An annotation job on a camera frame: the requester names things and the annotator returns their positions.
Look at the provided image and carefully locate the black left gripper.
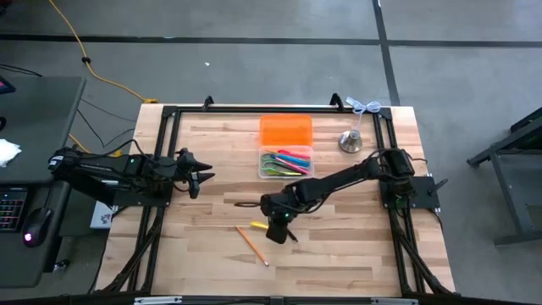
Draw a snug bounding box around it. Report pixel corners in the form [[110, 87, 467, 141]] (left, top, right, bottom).
[[171, 147, 216, 200]]

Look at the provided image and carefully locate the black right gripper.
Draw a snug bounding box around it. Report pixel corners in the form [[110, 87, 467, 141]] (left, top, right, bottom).
[[259, 186, 312, 246]]

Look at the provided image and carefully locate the orange pencil with eraser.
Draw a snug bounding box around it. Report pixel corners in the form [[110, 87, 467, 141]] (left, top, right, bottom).
[[235, 225, 270, 268]]

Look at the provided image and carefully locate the pink pen blue tip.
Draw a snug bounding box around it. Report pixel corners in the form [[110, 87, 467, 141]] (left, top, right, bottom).
[[273, 156, 310, 176]]

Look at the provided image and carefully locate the pink marker pen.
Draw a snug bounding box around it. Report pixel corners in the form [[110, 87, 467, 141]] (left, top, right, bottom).
[[277, 149, 312, 160]]

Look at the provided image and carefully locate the clear pencil box orange lid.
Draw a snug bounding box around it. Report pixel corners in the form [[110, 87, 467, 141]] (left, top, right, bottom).
[[257, 114, 317, 180]]

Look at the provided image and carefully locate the white printed box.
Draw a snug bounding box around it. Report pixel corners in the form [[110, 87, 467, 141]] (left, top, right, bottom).
[[90, 201, 116, 230]]

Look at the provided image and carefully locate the black office desk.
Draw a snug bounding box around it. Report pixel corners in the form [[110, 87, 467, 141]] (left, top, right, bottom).
[[0, 75, 88, 290]]

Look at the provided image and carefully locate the black computer mouse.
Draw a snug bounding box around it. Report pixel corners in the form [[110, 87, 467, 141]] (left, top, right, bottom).
[[20, 206, 53, 248]]

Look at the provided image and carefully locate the backlit computer keyboard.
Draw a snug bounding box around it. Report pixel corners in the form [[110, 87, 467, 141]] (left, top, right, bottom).
[[0, 188, 29, 234]]

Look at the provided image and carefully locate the white crumpled tissue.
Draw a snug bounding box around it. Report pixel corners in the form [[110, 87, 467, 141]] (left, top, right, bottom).
[[0, 138, 22, 169]]

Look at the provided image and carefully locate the black device pink screen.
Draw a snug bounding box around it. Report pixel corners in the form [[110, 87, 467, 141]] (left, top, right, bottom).
[[0, 75, 17, 95]]

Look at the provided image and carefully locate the black aluminium table frame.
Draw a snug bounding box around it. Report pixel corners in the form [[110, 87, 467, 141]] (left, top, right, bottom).
[[91, 92, 457, 297]]

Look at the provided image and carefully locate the yellow extension cable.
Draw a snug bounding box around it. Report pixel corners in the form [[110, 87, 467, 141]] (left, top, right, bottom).
[[47, 0, 158, 105], [69, 133, 124, 158]]

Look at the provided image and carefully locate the thin black cable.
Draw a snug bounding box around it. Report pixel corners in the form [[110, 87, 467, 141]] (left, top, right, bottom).
[[0, 63, 43, 78], [75, 108, 136, 149], [79, 97, 137, 124]]

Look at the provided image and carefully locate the white bundled cable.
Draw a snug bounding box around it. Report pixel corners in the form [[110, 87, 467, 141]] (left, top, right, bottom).
[[345, 96, 382, 130]]

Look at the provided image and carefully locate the silver metal bracket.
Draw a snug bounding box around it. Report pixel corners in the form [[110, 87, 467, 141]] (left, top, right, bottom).
[[371, 297, 419, 305], [134, 296, 183, 305]]

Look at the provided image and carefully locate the black metal cart frame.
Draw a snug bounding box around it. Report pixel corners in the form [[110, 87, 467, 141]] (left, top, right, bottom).
[[467, 106, 542, 247]]

